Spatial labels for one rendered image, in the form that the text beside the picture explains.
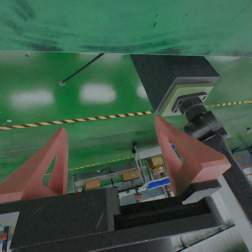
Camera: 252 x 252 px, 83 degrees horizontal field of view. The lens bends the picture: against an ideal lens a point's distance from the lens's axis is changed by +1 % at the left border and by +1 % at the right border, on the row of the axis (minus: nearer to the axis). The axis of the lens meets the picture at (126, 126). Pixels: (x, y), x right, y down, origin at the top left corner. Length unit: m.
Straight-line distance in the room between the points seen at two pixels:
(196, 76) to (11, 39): 0.50
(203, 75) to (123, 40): 0.34
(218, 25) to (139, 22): 0.20
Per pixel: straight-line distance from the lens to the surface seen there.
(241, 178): 0.48
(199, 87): 0.59
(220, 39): 0.51
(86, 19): 0.33
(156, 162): 5.15
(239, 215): 3.62
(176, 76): 0.52
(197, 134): 0.52
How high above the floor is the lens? 1.08
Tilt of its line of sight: 27 degrees down
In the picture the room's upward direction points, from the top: 163 degrees clockwise
